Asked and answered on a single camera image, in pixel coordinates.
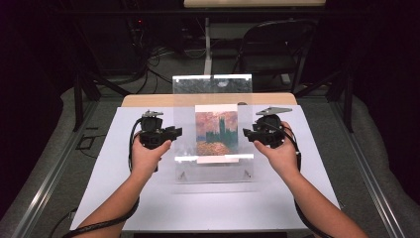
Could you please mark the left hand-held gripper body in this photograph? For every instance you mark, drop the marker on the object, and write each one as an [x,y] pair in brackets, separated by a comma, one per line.
[152,132]

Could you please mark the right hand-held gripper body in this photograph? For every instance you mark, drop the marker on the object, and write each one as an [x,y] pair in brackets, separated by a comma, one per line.
[271,130]

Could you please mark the clear acrylic picture frame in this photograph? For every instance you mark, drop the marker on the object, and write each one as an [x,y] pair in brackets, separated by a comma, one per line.
[185,109]

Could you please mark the painting print card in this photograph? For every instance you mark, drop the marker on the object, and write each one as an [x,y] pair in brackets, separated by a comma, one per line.
[216,132]

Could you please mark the clear acrylic frame base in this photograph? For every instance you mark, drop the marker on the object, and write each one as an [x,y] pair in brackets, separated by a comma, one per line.
[214,172]

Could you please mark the person's left hand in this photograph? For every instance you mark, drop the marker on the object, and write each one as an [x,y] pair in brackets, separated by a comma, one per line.
[147,160]

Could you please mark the person's right hand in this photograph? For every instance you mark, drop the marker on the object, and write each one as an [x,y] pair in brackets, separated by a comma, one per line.
[280,158]

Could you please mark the white paper table mat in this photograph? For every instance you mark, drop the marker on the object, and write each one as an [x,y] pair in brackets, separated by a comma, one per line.
[211,208]

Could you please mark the black metal stand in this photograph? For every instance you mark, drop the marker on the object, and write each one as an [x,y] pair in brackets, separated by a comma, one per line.
[346,95]
[81,92]

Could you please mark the black folding chair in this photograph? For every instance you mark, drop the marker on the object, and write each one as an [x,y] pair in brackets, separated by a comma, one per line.
[274,46]

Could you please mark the white desk with leg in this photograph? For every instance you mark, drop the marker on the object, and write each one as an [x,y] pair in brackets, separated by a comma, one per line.
[208,46]

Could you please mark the aluminium rail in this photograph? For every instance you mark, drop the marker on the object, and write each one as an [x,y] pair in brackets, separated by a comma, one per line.
[49,178]
[369,178]

